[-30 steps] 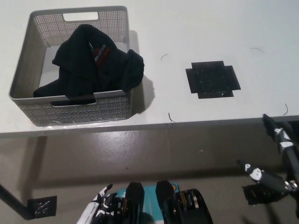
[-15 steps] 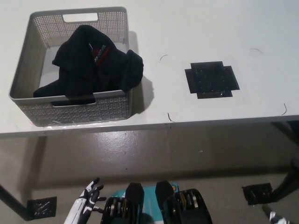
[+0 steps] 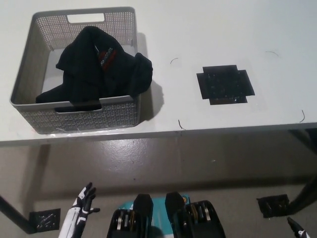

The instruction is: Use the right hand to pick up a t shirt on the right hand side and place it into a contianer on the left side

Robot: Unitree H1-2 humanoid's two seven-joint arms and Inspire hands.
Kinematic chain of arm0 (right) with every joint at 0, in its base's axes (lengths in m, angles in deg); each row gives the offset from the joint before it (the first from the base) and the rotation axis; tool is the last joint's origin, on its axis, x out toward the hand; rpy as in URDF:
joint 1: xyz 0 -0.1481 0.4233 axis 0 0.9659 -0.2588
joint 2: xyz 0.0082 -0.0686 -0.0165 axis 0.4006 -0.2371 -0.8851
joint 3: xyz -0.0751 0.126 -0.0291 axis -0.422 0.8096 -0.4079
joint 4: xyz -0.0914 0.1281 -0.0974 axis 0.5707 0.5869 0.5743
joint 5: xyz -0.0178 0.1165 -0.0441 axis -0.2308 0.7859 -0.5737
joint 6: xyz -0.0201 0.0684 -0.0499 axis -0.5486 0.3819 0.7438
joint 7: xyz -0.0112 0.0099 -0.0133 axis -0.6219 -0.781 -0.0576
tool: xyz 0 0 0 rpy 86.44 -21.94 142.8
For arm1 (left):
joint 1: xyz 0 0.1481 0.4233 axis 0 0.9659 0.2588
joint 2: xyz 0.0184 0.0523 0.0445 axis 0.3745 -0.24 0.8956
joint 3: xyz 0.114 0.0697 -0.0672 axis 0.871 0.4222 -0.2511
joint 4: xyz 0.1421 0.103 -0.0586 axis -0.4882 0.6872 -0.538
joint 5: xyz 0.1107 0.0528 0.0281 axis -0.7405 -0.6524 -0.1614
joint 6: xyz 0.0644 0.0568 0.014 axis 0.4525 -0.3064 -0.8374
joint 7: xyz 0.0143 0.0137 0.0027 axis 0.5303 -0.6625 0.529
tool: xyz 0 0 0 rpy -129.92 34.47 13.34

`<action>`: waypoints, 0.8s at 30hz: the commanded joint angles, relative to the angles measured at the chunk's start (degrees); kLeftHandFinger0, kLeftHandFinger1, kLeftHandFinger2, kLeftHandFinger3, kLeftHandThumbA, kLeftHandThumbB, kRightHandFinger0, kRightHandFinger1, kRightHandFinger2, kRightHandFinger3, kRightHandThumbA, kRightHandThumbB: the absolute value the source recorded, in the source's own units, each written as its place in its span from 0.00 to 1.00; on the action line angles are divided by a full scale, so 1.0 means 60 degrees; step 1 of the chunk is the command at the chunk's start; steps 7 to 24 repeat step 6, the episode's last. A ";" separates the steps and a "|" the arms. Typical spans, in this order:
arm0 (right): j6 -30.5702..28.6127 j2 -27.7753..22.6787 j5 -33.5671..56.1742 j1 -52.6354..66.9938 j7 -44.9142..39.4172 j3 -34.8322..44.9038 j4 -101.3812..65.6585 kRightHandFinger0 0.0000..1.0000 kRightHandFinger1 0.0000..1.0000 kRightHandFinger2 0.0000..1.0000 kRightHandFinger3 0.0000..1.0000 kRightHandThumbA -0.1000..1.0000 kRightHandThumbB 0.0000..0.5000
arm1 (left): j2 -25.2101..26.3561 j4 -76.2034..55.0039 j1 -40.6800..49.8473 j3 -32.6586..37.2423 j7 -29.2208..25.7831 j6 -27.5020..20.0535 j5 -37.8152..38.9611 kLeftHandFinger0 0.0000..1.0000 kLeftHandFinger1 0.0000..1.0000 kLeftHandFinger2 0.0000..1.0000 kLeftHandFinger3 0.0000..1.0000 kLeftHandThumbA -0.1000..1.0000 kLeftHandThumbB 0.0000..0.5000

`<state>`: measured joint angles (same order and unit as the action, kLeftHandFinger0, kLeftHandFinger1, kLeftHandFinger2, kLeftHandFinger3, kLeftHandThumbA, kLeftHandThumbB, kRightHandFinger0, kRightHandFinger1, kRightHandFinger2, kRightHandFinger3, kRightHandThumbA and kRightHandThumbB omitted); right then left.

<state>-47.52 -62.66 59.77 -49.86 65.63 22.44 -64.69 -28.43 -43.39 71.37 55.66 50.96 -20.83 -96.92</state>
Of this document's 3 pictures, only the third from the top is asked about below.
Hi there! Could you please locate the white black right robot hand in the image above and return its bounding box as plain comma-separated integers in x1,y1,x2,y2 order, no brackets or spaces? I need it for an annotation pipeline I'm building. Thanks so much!
287,217,311,238

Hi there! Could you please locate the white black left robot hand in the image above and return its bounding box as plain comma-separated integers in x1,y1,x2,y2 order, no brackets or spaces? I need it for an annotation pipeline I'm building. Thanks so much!
58,182,101,238

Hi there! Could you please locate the black t-shirt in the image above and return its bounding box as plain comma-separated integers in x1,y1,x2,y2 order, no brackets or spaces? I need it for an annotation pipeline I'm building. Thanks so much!
35,26,154,113

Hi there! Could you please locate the black floor tape patch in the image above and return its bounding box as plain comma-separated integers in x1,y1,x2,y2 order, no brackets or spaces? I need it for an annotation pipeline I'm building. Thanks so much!
256,194,290,219
29,208,61,235

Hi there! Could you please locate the dark metal table leg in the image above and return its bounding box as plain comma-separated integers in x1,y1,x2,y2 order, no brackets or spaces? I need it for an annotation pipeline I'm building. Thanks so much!
0,193,35,234
287,171,317,215

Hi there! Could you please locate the black ribbed robot body block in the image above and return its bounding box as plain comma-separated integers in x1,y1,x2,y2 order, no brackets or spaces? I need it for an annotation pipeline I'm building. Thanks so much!
164,192,226,238
107,193,155,238

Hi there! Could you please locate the black tape patch on table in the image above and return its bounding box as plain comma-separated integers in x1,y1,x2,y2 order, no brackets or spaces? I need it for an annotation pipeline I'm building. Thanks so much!
197,64,256,106

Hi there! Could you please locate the grey perforated plastic basket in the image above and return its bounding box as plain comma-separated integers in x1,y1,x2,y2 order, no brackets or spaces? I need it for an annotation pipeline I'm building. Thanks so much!
9,6,143,135

